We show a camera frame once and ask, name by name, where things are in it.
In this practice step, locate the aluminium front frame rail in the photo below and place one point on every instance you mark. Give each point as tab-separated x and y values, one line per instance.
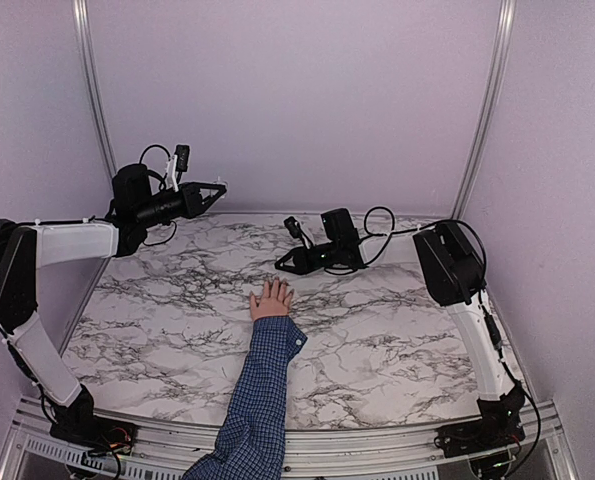
164	450

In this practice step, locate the right aluminium corner post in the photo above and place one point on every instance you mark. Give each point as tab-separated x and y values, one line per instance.
491	96

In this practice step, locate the aluminium corner post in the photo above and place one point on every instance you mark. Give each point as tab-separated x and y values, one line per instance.
93	91
491	96

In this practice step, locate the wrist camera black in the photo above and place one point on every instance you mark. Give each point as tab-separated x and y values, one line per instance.
297	231
176	166

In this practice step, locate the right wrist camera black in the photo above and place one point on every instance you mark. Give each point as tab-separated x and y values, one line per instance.
297	231

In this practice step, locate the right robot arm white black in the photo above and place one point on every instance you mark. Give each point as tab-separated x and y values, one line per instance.
453	265

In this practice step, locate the blue checked shirt forearm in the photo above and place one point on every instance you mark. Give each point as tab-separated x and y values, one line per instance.
251	442

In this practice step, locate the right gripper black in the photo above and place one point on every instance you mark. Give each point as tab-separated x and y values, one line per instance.
302	266

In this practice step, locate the person's bare hand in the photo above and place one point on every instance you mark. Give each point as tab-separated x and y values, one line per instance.
274	301

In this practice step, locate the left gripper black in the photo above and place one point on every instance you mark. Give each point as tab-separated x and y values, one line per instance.
191	203

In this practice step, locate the clear nail polish bottle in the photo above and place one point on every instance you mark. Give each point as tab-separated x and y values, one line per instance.
222	182

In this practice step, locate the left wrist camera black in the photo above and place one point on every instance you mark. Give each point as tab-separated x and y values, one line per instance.
176	166

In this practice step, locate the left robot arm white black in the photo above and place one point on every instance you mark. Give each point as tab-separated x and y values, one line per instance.
26	247

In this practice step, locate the left aluminium corner post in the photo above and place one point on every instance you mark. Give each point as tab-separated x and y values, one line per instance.
93	91

